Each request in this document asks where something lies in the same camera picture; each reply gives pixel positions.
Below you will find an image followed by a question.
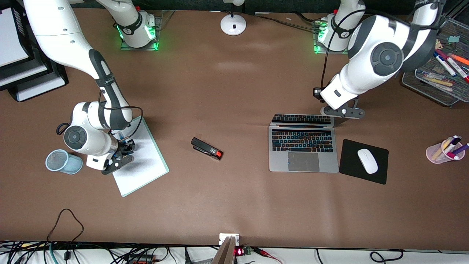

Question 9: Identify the black mouse pad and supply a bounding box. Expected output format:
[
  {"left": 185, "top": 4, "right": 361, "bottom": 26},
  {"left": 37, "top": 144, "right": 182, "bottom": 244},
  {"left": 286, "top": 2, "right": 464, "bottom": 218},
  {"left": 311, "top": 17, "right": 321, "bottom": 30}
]
[{"left": 339, "top": 139, "right": 389, "bottom": 185}]

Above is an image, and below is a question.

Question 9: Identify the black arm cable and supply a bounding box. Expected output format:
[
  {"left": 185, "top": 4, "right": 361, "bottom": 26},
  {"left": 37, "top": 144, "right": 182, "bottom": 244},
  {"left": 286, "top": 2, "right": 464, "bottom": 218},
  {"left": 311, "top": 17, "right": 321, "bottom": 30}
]
[
  {"left": 313, "top": 9, "right": 364, "bottom": 100},
  {"left": 98, "top": 90, "right": 144, "bottom": 140}
]

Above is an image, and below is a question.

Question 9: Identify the yellow marker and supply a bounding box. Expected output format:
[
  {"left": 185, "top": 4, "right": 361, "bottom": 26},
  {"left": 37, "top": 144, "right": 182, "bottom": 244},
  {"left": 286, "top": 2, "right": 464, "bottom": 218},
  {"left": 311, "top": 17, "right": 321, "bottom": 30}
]
[{"left": 432, "top": 138, "right": 453, "bottom": 160}]

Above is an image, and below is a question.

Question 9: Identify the black stapler red tip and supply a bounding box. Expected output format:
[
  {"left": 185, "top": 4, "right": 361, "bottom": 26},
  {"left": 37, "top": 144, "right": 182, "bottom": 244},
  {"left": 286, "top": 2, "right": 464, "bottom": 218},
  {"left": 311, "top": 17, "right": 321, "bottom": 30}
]
[{"left": 191, "top": 137, "right": 224, "bottom": 161}]

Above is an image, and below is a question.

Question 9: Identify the light blue pen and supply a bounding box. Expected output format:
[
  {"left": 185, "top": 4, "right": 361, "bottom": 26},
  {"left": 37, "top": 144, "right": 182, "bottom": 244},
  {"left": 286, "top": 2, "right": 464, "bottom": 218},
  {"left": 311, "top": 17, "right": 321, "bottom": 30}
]
[{"left": 420, "top": 70, "right": 446, "bottom": 80}]

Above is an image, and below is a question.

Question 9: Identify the orange marker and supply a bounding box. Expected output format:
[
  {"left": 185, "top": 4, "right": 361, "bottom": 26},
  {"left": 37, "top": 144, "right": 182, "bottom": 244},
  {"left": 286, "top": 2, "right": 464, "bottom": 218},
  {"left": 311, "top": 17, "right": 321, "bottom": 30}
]
[{"left": 448, "top": 53, "right": 469, "bottom": 66}]

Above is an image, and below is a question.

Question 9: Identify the teal clipboard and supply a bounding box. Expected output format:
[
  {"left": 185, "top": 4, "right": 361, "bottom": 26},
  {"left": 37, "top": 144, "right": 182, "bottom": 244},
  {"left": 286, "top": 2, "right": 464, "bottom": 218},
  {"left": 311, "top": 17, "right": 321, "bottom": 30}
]
[{"left": 112, "top": 116, "right": 170, "bottom": 198}]

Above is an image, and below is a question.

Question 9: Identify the thin black looped cable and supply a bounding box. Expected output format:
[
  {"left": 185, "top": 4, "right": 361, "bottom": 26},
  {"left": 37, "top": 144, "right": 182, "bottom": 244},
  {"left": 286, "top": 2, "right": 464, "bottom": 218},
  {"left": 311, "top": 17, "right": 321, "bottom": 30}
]
[{"left": 47, "top": 208, "right": 85, "bottom": 244}]

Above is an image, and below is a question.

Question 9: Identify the white mounting plate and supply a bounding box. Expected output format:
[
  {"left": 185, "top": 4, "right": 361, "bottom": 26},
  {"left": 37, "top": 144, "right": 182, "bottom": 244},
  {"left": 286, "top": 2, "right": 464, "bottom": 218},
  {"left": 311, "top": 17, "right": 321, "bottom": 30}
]
[{"left": 219, "top": 233, "right": 240, "bottom": 246}]

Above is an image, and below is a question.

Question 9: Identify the white marker black cap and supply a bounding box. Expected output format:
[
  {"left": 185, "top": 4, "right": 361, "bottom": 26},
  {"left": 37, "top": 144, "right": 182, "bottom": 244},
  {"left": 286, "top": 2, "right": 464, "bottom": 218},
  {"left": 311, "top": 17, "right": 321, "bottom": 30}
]
[{"left": 442, "top": 135, "right": 463, "bottom": 154}]

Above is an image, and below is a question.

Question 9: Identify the black mesh desk tray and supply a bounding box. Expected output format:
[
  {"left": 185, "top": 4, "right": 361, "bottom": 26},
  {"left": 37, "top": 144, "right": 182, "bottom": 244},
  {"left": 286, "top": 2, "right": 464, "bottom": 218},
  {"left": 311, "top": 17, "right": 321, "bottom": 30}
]
[{"left": 402, "top": 18, "right": 469, "bottom": 107}]

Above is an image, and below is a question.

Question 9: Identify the black table cable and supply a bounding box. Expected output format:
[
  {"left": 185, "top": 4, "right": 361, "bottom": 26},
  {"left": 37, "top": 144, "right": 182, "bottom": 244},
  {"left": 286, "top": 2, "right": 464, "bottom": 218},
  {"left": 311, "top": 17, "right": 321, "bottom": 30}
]
[{"left": 253, "top": 13, "right": 323, "bottom": 33}]

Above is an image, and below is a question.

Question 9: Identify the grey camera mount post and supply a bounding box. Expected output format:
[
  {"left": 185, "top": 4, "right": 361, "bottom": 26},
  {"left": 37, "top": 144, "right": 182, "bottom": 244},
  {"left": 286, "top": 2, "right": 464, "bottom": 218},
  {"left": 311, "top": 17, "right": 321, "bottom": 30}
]
[{"left": 212, "top": 236, "right": 237, "bottom": 264}]

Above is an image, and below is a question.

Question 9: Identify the yellow pen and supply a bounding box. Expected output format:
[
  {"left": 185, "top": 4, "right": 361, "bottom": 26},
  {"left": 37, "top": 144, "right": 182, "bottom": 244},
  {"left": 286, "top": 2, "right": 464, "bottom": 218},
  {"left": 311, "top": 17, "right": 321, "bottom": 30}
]
[{"left": 427, "top": 78, "right": 455, "bottom": 87}]

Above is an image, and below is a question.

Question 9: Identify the white paper sheet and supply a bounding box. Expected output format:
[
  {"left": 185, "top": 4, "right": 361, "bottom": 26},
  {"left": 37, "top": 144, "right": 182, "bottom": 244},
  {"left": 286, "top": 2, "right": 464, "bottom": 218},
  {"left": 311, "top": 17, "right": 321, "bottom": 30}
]
[
  {"left": 16, "top": 72, "right": 67, "bottom": 102},
  {"left": 0, "top": 8, "right": 30, "bottom": 68},
  {"left": 113, "top": 118, "right": 167, "bottom": 195},
  {"left": 0, "top": 55, "right": 48, "bottom": 88}
]

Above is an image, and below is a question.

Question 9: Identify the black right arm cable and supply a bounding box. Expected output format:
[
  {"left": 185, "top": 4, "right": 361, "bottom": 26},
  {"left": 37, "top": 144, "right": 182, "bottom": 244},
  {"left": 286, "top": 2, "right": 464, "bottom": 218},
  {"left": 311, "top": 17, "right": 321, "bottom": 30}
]
[{"left": 98, "top": 90, "right": 144, "bottom": 140}]

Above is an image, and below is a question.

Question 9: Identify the white round lamp base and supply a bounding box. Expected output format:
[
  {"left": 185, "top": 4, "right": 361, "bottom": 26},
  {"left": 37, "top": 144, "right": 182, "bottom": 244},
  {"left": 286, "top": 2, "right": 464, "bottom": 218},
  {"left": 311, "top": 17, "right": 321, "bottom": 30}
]
[{"left": 220, "top": 0, "right": 247, "bottom": 36}]

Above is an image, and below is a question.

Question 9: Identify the white computer mouse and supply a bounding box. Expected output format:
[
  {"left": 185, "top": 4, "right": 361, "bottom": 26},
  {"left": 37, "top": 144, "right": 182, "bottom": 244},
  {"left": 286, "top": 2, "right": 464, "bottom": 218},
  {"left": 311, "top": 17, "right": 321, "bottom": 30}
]
[{"left": 357, "top": 148, "right": 378, "bottom": 175}]

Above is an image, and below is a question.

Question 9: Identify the red and black wire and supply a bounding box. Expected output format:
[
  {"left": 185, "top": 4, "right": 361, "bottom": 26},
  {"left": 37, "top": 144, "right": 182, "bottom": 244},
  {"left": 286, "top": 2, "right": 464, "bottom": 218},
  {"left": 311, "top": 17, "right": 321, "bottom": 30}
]
[{"left": 252, "top": 246, "right": 283, "bottom": 264}]

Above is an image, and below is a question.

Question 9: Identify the black stacked document tray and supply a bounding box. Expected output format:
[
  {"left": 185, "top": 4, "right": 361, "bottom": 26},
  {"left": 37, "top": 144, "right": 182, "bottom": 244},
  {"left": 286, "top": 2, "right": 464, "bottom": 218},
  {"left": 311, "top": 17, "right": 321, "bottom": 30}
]
[{"left": 0, "top": 0, "right": 69, "bottom": 102}]

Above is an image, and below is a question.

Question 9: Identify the white marker blue cap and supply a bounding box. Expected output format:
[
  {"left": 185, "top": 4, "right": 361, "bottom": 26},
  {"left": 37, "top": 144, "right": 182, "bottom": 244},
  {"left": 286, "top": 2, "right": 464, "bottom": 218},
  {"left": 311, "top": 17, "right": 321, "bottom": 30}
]
[{"left": 433, "top": 51, "right": 457, "bottom": 77}]

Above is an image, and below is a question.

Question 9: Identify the white marker red cap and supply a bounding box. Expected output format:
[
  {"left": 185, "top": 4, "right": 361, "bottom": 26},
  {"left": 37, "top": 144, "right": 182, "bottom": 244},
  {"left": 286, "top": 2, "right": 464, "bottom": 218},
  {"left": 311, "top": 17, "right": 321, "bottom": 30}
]
[{"left": 438, "top": 49, "right": 469, "bottom": 83}]

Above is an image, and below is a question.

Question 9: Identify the black connector block red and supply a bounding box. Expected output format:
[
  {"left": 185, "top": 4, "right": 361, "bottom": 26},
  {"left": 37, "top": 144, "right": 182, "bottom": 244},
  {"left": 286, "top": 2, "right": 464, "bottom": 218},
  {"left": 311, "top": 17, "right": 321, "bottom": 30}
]
[{"left": 125, "top": 254, "right": 157, "bottom": 264}]

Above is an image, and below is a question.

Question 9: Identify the silver laptop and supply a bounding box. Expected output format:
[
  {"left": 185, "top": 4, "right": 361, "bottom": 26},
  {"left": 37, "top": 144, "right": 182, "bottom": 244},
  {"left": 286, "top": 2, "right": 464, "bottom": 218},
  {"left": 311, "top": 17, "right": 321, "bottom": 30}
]
[{"left": 269, "top": 113, "right": 341, "bottom": 173}]

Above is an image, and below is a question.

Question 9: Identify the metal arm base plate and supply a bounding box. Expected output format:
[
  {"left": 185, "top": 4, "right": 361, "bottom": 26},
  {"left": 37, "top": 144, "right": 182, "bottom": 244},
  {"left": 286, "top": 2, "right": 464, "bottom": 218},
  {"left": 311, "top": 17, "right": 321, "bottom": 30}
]
[
  {"left": 120, "top": 15, "right": 162, "bottom": 51},
  {"left": 313, "top": 20, "right": 354, "bottom": 55}
]

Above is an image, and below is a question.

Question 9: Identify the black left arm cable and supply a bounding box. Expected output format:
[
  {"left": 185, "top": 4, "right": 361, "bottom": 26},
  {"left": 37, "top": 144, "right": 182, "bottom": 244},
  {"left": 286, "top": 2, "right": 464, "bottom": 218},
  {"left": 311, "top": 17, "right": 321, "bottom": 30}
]
[{"left": 313, "top": 9, "right": 364, "bottom": 100}]

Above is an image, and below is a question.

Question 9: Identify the pink pen cup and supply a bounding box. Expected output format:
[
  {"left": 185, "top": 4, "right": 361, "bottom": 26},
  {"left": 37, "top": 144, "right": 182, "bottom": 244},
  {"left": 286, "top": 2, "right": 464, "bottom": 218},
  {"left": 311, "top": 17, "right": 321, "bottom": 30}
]
[{"left": 426, "top": 139, "right": 466, "bottom": 164}]

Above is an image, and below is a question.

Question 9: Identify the light blue mesh cup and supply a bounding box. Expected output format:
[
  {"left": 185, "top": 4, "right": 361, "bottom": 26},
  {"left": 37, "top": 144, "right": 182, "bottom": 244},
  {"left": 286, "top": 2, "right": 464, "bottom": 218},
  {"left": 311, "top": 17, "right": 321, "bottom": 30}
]
[{"left": 45, "top": 149, "right": 83, "bottom": 175}]

